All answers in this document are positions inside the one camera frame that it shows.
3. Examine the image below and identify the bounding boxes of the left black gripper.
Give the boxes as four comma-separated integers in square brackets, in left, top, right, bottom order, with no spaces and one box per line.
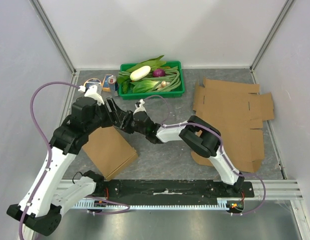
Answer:
[86,96,127,133]

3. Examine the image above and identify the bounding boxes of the spare cardboard box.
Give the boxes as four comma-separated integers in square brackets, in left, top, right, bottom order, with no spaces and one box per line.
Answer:
[193,78,274,173]

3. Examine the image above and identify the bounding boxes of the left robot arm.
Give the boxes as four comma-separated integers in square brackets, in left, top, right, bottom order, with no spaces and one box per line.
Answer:
[7,95,134,239]

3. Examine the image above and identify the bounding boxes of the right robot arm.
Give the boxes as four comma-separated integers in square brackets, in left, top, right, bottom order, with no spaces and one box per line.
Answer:
[120,111,244,197]

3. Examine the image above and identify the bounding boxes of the leafy green vegetable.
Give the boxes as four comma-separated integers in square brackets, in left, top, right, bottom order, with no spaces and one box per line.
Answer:
[117,55,166,94]

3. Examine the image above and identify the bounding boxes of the red and blue drink can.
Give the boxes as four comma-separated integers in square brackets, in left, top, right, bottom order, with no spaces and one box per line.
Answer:
[107,75,119,98]

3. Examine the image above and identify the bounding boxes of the bok choy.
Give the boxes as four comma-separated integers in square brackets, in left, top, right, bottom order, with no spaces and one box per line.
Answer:
[130,80,162,94]

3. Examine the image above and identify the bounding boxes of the yellow tape roll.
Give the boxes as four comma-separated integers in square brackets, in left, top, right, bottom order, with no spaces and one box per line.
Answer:
[84,78,102,89]

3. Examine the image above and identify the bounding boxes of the green plastic tray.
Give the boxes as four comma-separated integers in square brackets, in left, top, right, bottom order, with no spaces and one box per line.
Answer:
[118,61,185,100]

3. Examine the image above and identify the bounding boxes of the white eggplant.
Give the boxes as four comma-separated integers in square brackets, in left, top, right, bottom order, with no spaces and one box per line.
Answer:
[130,65,151,82]

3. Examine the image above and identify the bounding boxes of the green long beans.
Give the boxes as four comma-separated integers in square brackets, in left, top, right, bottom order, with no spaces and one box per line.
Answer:
[128,67,181,94]

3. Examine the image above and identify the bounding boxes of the purple onion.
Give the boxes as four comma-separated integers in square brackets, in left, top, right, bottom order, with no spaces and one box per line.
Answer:
[152,68,166,78]

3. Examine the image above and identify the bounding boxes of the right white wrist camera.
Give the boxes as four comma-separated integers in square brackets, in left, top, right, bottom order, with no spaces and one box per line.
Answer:
[133,99,146,114]

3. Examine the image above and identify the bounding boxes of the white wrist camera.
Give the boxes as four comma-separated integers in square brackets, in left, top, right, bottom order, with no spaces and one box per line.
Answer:
[78,84,105,106]
[133,99,146,114]

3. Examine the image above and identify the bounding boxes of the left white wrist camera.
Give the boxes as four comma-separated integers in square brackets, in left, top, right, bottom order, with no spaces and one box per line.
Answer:
[78,84,105,106]

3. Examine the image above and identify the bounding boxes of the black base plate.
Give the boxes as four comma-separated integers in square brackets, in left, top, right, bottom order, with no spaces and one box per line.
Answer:
[93,179,254,201]

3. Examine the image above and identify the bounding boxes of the slotted cable duct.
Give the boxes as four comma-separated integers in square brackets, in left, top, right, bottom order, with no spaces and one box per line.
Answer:
[73,195,244,210]

